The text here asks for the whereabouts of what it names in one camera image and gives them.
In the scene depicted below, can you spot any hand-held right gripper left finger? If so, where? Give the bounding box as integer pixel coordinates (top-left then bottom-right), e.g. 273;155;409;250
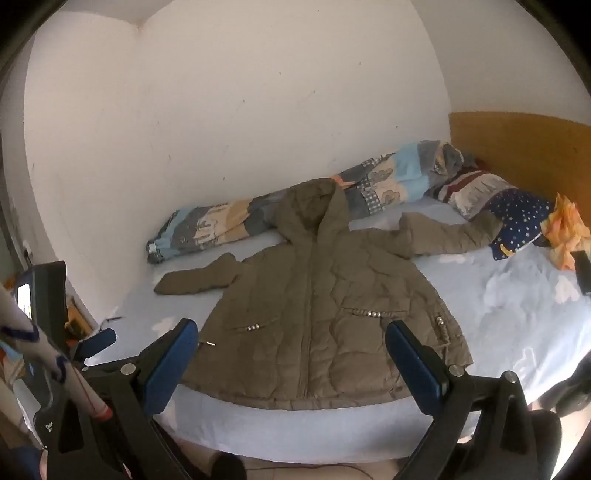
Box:
46;318;200;480

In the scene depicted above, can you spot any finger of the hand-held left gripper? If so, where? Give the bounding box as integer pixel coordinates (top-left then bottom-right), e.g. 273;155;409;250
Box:
69;328;117;366

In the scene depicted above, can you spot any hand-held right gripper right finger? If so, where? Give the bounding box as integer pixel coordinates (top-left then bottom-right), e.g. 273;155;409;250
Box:
385;319;540;480

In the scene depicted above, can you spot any olive puffer jacket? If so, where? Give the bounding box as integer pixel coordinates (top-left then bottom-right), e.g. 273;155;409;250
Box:
154;178;504;411

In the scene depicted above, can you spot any wooden cabinet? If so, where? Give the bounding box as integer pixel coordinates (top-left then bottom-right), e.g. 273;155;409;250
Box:
65;295;98;348

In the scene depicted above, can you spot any white printed rod orange tip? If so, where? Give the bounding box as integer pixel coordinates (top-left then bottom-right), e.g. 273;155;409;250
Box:
0;282;114;422

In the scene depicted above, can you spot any patterned patchwork quilt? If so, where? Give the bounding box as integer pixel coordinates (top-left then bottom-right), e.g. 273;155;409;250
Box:
147;140;465;265

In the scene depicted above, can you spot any dark cloth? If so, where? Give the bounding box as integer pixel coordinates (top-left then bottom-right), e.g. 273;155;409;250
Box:
531;353;591;417

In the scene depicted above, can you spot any striped pillow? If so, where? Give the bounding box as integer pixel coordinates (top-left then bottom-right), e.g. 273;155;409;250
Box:
425;168;519;220

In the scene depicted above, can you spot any black device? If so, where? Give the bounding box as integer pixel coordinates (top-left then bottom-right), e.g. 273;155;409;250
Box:
571;249;591;296

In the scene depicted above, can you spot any orange cloth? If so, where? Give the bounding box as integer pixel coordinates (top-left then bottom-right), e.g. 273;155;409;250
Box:
540;193;591;271

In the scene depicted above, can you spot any wooden headboard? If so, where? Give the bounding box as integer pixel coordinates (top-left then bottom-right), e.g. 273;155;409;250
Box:
449;111;591;213

